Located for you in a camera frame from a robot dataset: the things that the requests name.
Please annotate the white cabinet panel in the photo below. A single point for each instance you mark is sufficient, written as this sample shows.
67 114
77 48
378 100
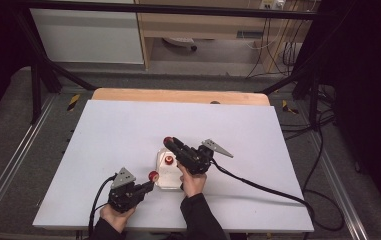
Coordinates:
84 36

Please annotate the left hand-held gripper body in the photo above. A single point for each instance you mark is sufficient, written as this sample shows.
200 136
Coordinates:
123 193

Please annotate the person's right hand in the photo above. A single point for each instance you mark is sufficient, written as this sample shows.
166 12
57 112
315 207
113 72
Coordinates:
193 185

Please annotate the person's left hand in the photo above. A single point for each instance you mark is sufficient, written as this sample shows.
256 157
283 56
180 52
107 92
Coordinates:
114 216

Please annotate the white rectangular tray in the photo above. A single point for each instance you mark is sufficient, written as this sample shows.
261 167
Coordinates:
168 175

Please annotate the wooden desk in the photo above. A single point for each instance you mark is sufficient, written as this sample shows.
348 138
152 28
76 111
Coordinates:
208 25

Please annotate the white power strip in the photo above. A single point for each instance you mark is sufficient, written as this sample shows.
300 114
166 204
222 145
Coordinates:
273 4

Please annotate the aluminium floor rail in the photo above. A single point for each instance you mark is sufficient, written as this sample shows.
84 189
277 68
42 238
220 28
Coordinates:
14 156
339 193

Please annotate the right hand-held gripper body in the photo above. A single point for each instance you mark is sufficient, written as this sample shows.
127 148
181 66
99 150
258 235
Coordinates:
196 160

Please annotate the yellow black floor tape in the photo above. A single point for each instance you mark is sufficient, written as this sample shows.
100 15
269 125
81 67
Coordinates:
289 107
73 102

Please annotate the red hawthorn fruit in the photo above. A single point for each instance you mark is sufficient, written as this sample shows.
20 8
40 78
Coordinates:
167 140
153 175
168 160

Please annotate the white wheeled base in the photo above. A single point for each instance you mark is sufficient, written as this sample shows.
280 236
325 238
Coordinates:
179 41

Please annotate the black metal frame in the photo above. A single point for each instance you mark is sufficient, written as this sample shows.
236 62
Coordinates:
178 11

